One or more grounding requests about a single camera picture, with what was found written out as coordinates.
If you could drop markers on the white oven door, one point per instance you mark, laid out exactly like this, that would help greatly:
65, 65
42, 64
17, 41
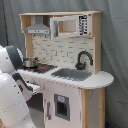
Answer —
36, 88

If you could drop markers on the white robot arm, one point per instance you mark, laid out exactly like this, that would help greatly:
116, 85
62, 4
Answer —
14, 112

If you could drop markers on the wooden toy kitchen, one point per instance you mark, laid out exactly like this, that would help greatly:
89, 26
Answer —
63, 53

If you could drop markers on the grey toy sink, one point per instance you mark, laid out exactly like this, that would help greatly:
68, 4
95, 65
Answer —
72, 74

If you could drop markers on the black toy faucet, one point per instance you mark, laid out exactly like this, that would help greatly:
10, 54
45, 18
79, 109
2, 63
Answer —
81, 64

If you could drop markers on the black toy stovetop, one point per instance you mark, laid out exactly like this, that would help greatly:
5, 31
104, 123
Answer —
40, 68

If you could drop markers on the silver toy pot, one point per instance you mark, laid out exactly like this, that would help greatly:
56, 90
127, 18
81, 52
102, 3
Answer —
30, 62

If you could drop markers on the white cabinet door with dispenser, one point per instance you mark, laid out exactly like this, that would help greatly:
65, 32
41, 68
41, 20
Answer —
62, 106

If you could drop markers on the white microwave door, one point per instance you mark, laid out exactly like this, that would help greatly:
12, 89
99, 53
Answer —
70, 26

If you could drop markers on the grey range hood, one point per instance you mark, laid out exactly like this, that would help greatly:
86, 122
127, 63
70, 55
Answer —
38, 27

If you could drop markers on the grey backdrop curtain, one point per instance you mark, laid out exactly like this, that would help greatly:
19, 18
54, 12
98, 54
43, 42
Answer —
114, 42

